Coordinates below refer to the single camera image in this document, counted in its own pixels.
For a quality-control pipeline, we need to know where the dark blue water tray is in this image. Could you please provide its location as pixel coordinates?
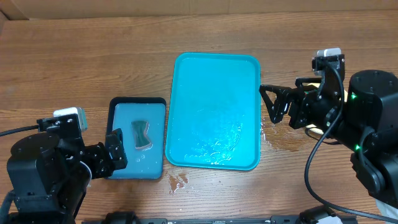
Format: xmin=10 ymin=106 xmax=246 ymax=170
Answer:
xmin=106 ymin=97 xmax=167 ymax=179

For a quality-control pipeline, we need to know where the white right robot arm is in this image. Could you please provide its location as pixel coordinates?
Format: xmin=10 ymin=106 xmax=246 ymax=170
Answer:
xmin=259 ymin=68 xmax=397 ymax=223

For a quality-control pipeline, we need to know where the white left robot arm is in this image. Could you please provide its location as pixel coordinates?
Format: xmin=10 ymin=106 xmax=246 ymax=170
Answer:
xmin=1 ymin=129 xmax=127 ymax=223

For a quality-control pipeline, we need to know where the teal serving tray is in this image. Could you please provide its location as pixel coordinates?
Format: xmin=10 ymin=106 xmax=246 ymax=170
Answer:
xmin=165 ymin=52 xmax=261 ymax=171

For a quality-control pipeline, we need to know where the yellow plate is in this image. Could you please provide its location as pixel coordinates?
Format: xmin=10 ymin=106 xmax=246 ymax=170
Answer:
xmin=306 ymin=83 xmax=348 ymax=135

